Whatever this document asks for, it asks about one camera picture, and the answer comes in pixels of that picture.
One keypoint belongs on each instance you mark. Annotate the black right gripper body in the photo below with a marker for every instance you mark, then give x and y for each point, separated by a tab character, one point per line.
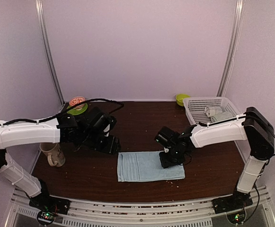
174	158

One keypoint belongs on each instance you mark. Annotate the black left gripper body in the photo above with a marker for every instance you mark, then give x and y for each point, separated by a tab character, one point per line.
109	148

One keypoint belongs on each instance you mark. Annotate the light blue towel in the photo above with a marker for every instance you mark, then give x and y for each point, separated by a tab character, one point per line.
145	167

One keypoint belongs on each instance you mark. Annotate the white perforated plastic basket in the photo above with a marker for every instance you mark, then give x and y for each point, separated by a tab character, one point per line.
195	106

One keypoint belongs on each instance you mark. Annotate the mint green panda towel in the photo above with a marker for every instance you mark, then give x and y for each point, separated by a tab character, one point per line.
221	116

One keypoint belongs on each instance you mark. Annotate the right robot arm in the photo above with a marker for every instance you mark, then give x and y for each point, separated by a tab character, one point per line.
251	126

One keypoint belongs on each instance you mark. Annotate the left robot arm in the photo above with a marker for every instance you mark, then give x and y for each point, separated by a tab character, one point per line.
91	129

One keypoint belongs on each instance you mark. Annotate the green saucer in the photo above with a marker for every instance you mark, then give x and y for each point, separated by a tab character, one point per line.
76	111

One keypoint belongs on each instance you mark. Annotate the red patterned small bowl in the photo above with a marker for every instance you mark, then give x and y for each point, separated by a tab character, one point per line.
77	100

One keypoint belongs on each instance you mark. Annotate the beige printed mug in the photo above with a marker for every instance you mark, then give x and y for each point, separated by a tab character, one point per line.
54	154

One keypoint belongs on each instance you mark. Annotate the rolled towel in basket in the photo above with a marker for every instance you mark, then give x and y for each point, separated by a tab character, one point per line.
213	110

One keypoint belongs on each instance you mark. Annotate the lime green bowl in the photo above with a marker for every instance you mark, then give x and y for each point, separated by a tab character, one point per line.
180	98

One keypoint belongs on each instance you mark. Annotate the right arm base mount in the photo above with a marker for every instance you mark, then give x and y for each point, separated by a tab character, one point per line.
234	205

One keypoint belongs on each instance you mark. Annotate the left aluminium corner post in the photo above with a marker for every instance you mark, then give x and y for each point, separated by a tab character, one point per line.
48	53

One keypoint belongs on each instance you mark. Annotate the aluminium corner post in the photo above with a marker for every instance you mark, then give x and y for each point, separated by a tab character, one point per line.
234	42
48	53

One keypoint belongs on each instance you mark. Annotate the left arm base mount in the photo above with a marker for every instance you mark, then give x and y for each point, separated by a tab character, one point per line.
50	207

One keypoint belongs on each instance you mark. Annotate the front aluminium rail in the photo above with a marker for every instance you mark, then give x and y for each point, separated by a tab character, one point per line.
190	213

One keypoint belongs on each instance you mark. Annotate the right aluminium corner post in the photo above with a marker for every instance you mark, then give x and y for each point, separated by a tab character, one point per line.
234	42

